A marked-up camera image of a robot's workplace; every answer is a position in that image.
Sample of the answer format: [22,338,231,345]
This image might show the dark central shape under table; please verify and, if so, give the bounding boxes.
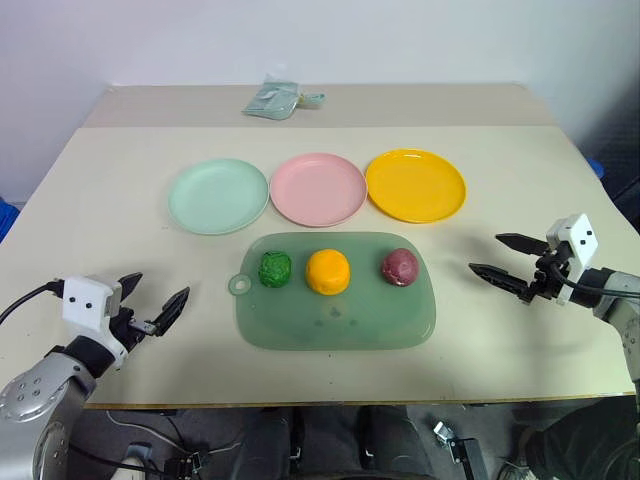
[234,403,437,480]

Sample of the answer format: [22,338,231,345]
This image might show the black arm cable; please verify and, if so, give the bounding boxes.
[0,281,67,326]
[548,259,640,301]

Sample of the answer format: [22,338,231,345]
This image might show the dark panel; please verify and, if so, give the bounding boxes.
[573,78,640,229]

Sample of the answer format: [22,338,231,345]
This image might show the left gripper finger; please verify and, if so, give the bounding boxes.
[119,271,144,308]
[151,286,192,338]

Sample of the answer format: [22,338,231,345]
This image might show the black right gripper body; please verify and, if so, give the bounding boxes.
[519,244,572,306]

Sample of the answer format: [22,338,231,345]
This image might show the blue crate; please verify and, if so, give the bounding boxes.
[0,198,22,247]

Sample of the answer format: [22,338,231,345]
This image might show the green clay ball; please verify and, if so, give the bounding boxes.
[257,250,293,289]

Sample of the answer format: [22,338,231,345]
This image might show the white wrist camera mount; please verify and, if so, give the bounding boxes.
[61,274,127,372]
[545,213,600,307]

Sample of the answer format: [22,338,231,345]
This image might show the mint green plate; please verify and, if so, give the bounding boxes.
[167,157,270,236]

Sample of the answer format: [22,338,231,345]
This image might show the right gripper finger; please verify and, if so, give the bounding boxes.
[494,232,548,258]
[468,263,531,302]

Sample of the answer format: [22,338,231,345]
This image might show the black box on floor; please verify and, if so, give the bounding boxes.
[162,449,207,480]

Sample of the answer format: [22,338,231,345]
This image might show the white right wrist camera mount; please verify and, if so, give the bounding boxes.
[545,213,600,307]

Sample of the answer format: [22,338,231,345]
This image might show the clear plastic bag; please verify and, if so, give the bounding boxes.
[241,73,302,122]

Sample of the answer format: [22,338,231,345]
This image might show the orange clay ball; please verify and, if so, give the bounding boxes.
[305,248,351,296]

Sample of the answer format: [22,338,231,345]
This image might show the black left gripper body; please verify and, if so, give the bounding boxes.
[108,304,155,354]

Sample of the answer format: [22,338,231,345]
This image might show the dark red clay ball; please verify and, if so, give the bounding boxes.
[381,247,420,288]

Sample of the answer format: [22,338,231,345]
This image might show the pink plate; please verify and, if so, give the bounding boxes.
[269,152,368,227]

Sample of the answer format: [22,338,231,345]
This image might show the metal caster bracket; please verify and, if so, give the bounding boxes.
[431,421,482,480]

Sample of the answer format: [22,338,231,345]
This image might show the yellow plate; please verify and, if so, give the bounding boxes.
[364,147,468,225]

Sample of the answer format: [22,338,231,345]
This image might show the translucent green cutting board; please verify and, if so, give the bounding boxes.
[228,231,437,353]

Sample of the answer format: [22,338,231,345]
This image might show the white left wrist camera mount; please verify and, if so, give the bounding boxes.
[61,274,127,372]

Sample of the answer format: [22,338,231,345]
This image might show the black floor cables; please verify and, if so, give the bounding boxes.
[69,408,236,480]

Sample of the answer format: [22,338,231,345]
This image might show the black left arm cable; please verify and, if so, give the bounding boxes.
[0,281,67,326]

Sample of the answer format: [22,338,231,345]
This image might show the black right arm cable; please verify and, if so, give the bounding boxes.
[548,259,640,301]

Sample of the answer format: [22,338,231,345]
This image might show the dark rounded shape under table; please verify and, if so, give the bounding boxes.
[517,397,640,480]

